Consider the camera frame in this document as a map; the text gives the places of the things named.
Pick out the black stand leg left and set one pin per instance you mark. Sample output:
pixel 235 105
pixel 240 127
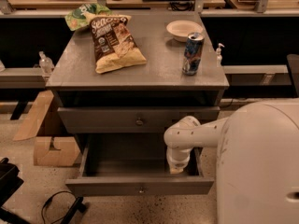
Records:
pixel 77 205

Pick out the grey top drawer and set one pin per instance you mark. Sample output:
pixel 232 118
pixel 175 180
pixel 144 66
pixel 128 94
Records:
pixel 129 119

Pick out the grey drawer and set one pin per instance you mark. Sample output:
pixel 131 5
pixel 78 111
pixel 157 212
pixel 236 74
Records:
pixel 129 119
pixel 115 164

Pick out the small pump bottle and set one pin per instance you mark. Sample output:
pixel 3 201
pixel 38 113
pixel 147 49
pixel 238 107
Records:
pixel 218 52

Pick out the blue drink can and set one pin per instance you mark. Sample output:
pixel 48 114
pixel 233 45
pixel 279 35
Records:
pixel 193 53

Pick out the black equipment left corner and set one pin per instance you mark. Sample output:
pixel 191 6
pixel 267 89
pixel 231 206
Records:
pixel 9 183

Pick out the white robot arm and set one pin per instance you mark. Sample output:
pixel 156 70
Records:
pixel 257 168

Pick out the brown yellow chip bag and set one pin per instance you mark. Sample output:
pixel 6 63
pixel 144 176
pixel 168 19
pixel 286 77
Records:
pixel 114 46

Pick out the green snack bag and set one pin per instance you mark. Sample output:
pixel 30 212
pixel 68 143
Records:
pixel 76 19

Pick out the white bowl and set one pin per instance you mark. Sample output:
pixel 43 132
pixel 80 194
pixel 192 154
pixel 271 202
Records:
pixel 180 29

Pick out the grey drawer cabinet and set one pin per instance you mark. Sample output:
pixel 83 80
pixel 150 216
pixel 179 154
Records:
pixel 159 82

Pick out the cardboard box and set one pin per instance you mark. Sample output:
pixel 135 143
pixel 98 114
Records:
pixel 53 146

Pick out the clear sanitizer bottle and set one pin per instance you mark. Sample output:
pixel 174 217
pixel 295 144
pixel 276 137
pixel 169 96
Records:
pixel 45 64

